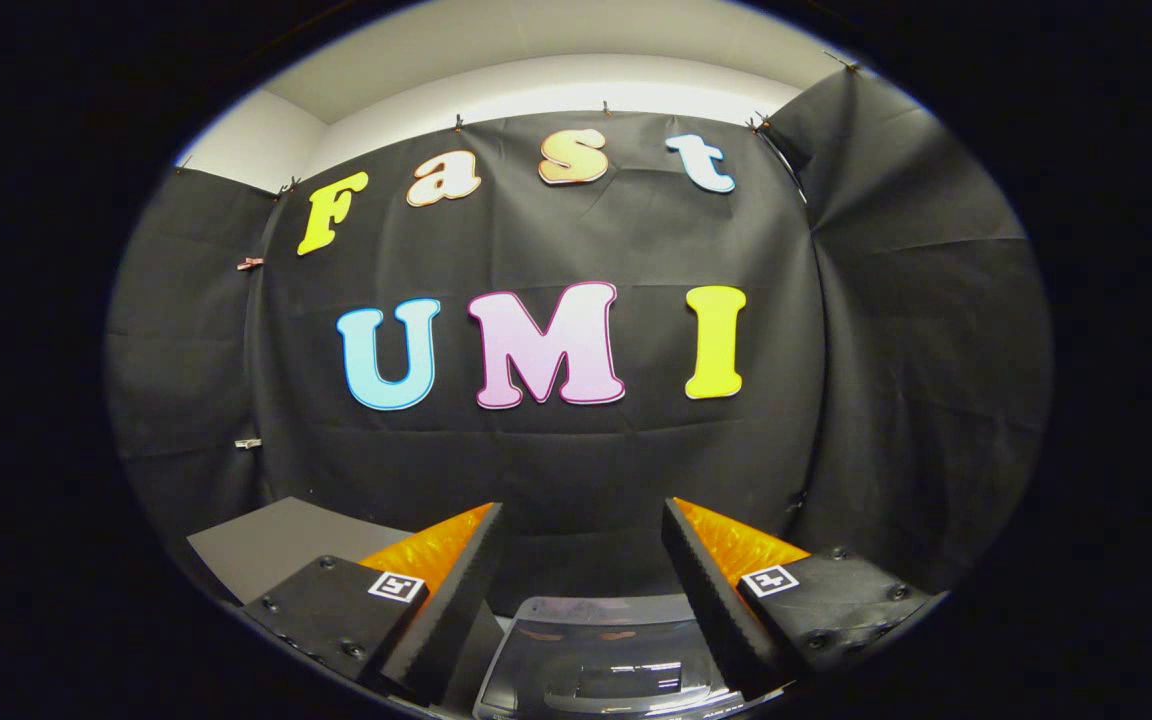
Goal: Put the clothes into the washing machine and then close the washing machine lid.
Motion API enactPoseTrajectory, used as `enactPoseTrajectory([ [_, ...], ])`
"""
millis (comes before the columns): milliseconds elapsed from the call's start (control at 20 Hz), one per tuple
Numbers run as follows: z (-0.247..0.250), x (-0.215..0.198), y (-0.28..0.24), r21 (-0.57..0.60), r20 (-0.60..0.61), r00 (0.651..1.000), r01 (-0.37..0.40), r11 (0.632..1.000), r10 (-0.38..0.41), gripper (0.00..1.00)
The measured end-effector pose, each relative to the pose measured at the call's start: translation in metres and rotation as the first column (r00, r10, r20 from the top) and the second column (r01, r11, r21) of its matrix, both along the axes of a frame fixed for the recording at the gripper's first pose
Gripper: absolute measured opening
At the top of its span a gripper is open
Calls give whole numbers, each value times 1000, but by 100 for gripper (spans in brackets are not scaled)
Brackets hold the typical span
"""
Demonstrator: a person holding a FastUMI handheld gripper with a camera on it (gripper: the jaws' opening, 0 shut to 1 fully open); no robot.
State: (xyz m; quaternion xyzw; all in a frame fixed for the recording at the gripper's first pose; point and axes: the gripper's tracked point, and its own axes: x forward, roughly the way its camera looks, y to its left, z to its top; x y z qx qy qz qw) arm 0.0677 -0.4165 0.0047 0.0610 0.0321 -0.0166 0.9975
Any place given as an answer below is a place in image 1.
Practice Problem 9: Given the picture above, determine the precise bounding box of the dark transparent washing machine lid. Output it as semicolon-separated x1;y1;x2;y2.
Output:
473;595;747;720

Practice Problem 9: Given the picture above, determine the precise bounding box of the grey table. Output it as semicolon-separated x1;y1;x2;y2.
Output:
186;497;415;604

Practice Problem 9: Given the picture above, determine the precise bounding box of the grey washing machine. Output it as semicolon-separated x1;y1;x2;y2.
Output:
436;595;782;720

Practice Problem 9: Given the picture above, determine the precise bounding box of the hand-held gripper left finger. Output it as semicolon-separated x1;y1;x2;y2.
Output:
241;502;507;706

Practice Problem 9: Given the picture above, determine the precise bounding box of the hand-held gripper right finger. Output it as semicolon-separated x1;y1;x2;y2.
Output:
661;497;937;701

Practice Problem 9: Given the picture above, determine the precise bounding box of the row of small dark clips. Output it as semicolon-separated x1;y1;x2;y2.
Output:
174;55;862;196

